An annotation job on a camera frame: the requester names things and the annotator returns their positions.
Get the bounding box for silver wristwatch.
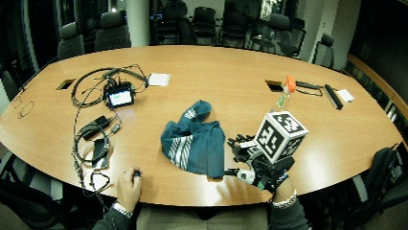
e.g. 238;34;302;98
110;201;136;219

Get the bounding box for white cube with black markers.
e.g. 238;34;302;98
253;110;310;165

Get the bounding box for black flat power bank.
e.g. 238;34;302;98
91;137;110;168

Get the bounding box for teal garment with white stripes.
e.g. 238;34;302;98
160;100;227;179

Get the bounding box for the person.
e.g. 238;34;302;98
91;167;312;230

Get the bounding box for black power adapter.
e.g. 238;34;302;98
79;115;113;141

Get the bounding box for black remote control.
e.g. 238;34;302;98
295;80;324;91

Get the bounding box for small black monitor with screen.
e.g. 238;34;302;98
102;81;137;110

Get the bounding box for dark office chair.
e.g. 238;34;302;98
0;176;69;230

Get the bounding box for long black bar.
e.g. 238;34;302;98
323;83;346;111

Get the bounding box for white paper card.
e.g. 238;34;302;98
146;72;173;87

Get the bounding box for white paper note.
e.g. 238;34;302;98
335;88;356;104

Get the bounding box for row of black office chairs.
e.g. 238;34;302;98
56;0;336;70

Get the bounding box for white column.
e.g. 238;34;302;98
125;0;152;49

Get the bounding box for silver bracelet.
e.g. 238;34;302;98
269;189;299;210

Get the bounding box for black looped cable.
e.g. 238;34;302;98
71;64;150;108

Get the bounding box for thin wire eyeglasses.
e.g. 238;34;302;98
16;99;36;120

